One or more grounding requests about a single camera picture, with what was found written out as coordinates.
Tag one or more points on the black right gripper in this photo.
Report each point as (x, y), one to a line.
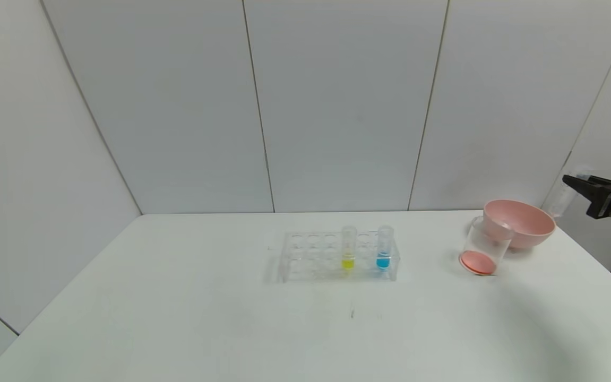
(604, 202)

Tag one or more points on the red pigment test tube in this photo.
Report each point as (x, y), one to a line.
(560, 204)

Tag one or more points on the blue pigment test tube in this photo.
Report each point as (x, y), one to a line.
(383, 261)

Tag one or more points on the yellow pigment test tube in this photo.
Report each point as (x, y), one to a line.
(347, 261)

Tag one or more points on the clear plastic test tube rack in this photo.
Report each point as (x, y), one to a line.
(316, 260)

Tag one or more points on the pink bowl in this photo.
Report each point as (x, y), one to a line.
(528, 225)

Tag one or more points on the clear glass beaker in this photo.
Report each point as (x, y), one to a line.
(480, 260)

